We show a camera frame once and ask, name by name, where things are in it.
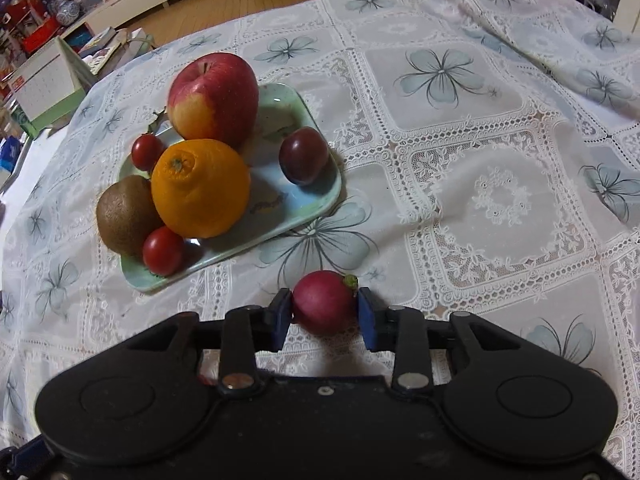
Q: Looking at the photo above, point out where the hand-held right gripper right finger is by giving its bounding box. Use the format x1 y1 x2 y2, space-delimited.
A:
356 286 523 394

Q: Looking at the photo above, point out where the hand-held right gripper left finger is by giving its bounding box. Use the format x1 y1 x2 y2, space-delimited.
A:
121 287 293 400

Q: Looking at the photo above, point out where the red radish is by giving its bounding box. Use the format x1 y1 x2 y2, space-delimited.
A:
292 270 360 336

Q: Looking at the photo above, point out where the light green tray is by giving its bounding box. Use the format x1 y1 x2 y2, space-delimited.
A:
117 82 344 294

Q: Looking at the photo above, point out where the red cherry tomato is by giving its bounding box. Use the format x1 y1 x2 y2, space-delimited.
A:
131 133 166 172
142 226 186 277

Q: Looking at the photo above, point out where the orange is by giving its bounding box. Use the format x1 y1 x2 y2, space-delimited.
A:
151 138 251 239

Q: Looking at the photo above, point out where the dark red plum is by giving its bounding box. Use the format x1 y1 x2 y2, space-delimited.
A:
278 127 330 186

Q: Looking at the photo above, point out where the brown kiwi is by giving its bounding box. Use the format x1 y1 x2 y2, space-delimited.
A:
96 175 163 257

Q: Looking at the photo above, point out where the red apple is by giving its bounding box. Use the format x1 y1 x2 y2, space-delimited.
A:
166 52 260 151

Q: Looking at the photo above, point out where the white lace floral tablecloth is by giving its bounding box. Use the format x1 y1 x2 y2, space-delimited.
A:
0 0 640 480

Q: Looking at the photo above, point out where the white paper bag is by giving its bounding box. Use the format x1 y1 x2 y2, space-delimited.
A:
117 27 155 61

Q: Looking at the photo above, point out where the blue tissue packet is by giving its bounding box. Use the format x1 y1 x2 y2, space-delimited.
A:
0 137 23 191

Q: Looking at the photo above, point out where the stack of books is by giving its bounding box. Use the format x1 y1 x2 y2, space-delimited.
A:
80 27 128 73

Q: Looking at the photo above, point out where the white desk calendar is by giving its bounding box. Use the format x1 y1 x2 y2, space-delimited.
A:
12 37 98 138

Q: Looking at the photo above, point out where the red storage box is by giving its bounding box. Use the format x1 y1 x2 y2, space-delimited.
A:
22 17 61 53

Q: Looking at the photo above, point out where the blue and white vase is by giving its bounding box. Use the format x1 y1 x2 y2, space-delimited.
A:
55 0 81 26

